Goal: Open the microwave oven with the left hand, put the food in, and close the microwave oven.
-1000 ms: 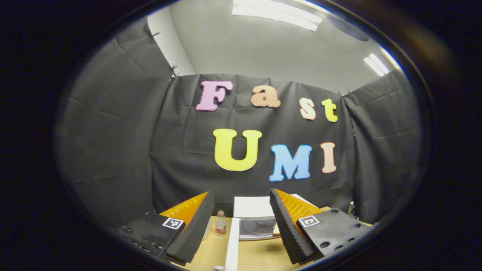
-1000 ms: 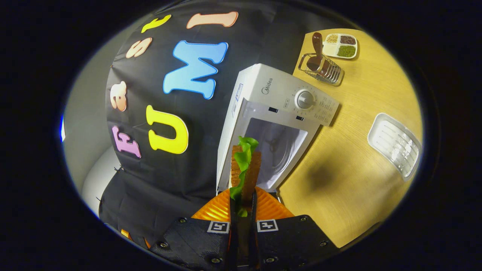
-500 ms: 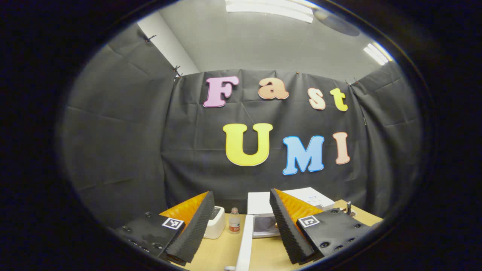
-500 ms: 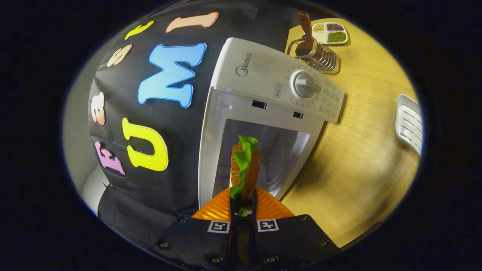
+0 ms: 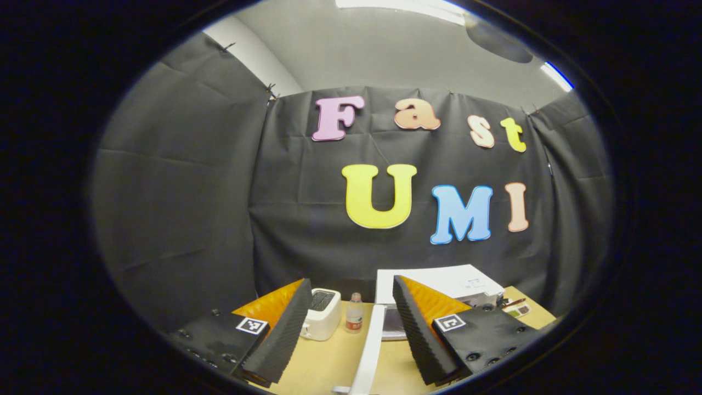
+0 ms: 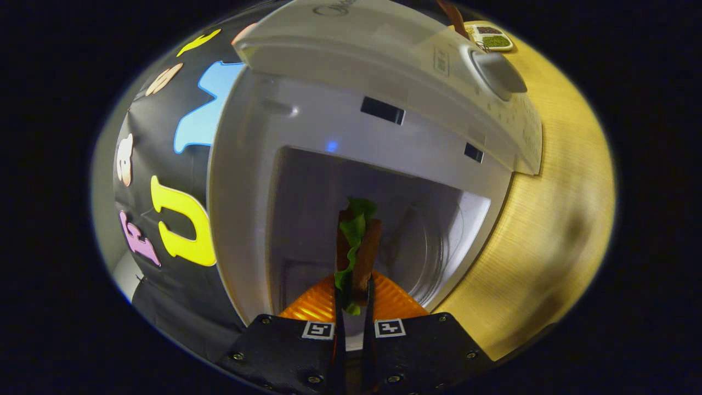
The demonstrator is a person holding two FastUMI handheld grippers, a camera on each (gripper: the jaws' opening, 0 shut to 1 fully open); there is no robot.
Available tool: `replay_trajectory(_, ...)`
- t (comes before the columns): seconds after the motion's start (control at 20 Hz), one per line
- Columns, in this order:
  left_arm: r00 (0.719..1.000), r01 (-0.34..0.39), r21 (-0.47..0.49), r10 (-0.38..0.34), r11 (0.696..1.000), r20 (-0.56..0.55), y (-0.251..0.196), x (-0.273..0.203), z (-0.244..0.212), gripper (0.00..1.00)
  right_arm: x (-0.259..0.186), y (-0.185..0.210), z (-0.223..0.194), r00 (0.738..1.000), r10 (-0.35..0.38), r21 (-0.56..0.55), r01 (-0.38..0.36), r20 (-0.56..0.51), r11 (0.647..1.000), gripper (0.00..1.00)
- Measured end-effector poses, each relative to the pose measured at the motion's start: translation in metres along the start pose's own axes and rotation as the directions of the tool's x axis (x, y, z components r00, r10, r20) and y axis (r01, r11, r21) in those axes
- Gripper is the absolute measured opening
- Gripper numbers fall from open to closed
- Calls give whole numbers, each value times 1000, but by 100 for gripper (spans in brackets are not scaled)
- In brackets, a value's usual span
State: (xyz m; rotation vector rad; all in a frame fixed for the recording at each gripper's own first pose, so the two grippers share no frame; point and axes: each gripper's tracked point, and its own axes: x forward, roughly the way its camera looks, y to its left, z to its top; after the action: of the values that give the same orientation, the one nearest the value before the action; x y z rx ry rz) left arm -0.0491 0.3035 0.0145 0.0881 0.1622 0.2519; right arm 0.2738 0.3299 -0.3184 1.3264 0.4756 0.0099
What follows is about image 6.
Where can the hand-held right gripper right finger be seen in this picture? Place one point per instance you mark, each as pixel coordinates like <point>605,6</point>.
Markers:
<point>369,351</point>

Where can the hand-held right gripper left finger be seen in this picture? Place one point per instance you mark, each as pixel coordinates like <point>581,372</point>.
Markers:
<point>340,351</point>

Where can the lettuce sandwich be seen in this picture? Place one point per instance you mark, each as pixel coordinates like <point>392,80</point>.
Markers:
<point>356,247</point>

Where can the white microwave oven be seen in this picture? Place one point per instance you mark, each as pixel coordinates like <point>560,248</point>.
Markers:
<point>340,120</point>

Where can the white divided seasoning dish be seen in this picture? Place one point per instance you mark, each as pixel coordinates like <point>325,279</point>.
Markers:
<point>493,38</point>

